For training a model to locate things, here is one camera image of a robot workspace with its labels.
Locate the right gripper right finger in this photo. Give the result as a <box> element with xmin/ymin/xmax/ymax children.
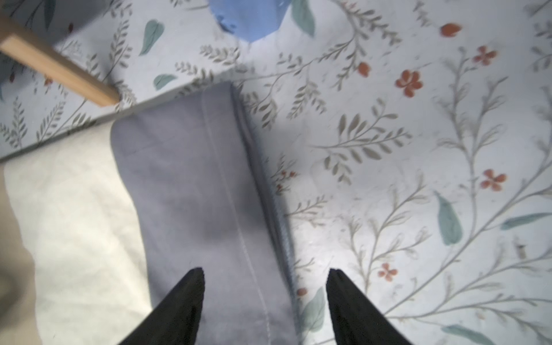
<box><xmin>326</xmin><ymin>269</ymin><xmax>411</xmax><ymax>345</ymax></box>

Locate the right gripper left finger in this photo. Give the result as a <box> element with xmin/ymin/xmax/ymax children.
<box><xmin>120</xmin><ymin>267</ymin><xmax>205</xmax><ymax>345</ymax></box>

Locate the beige grey pillowcase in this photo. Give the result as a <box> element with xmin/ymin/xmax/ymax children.
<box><xmin>1</xmin><ymin>83</ymin><xmax>299</xmax><ymax>344</ymax></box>

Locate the floral table mat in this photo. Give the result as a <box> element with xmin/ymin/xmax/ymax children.
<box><xmin>1</xmin><ymin>1</ymin><xmax>551</xmax><ymax>344</ymax></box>

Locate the blue desk lamp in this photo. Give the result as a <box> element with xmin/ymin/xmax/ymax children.
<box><xmin>208</xmin><ymin>0</ymin><xmax>291</xmax><ymax>43</ymax></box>

